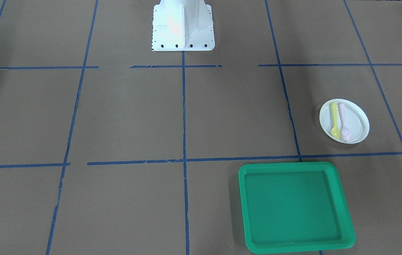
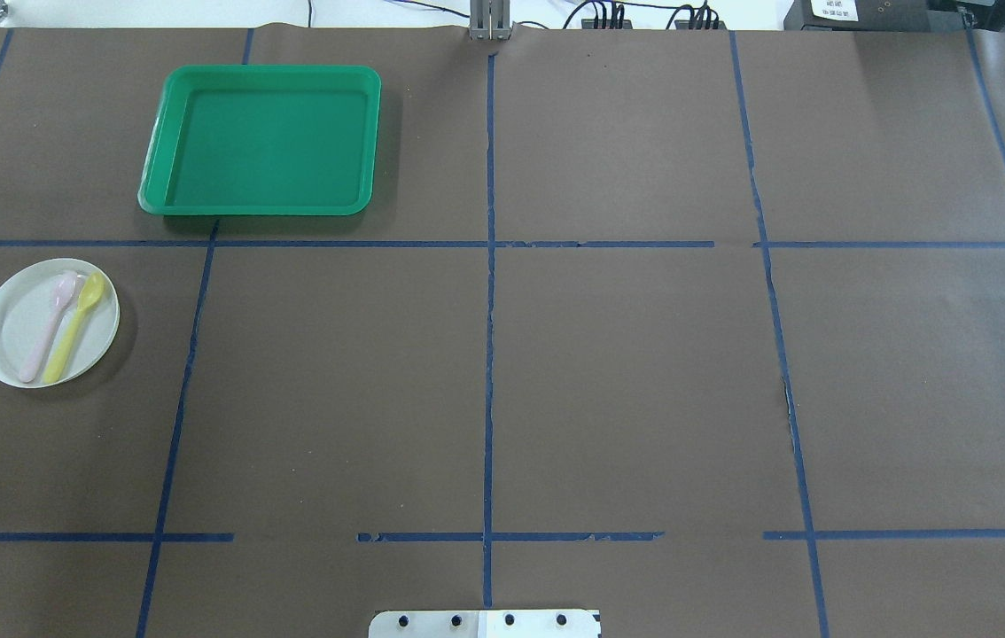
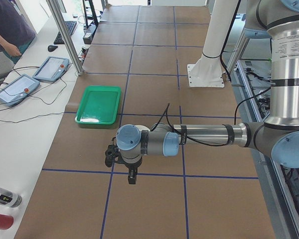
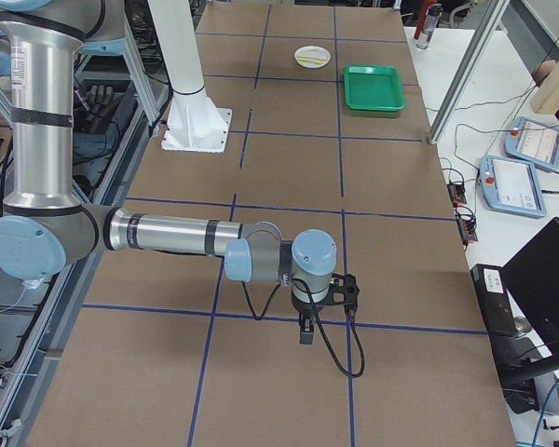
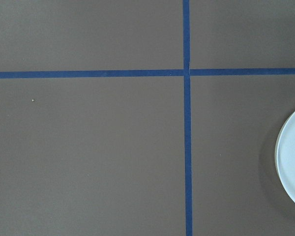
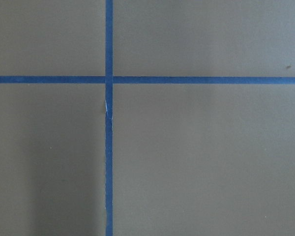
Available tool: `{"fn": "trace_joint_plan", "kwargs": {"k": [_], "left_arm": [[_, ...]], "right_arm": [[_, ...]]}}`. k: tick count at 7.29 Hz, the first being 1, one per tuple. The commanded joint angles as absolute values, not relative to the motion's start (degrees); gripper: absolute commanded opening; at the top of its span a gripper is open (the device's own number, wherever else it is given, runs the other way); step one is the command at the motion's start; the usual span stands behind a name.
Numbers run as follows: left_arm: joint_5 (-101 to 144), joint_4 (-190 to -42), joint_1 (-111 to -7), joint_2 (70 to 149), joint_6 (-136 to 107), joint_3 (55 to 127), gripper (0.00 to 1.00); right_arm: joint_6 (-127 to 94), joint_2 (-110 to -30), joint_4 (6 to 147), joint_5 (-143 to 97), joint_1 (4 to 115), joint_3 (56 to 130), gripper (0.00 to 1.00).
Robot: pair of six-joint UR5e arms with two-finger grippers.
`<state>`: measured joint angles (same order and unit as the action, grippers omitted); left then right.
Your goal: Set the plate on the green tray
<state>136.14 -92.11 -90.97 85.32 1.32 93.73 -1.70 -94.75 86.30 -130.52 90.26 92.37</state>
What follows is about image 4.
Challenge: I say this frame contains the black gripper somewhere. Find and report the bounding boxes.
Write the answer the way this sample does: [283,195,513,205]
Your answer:
[291,295,316,345]

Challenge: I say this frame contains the yellow plastic spoon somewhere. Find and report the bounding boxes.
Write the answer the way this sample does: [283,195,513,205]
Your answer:
[296,57,328,65]

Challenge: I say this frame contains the white round plate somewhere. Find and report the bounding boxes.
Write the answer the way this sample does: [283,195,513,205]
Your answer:
[293,46,332,69]

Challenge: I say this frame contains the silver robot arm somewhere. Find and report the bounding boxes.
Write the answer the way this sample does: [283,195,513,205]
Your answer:
[0,1,337,344]

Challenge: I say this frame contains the lower orange usb hub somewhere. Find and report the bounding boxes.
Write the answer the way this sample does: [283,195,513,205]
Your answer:
[455,207,478,247]

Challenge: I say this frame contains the orange usb hub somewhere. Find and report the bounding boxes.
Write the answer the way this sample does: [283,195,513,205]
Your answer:
[446,182,467,206]
[455,207,478,247]

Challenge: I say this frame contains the black mini computer box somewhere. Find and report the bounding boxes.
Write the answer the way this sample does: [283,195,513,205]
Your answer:
[470,264,518,337]

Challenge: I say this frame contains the brown paper table cover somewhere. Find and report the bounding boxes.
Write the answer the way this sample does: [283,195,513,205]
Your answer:
[27,2,515,446]

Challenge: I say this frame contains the upper orange usb hub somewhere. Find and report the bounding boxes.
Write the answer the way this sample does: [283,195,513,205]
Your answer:
[446,182,467,206]

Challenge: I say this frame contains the black monitor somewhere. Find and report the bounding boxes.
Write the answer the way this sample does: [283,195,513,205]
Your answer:
[502,217,559,353]

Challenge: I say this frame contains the green plastic tray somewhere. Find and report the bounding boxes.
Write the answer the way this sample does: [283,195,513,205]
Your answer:
[344,64,405,113]

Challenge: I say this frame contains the near teach pendant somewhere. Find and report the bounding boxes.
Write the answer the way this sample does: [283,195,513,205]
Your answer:
[479,156,547,219]

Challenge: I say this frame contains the teach pendant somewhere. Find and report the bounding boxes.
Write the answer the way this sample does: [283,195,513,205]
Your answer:
[479,156,547,219]
[504,116,559,171]

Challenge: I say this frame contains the far teach pendant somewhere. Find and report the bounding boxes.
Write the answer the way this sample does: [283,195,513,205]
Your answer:
[504,116,559,171]

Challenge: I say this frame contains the red capped water bottle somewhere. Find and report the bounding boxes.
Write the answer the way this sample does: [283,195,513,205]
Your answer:
[416,3,443,49]

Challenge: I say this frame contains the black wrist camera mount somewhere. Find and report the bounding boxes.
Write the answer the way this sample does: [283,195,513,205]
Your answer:
[321,273,360,313]

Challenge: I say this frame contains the white camera pillar stand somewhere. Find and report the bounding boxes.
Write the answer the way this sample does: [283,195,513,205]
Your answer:
[148,0,232,154]

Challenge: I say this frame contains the aluminium frame post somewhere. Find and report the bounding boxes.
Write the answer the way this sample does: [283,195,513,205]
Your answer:
[428,0,510,145]

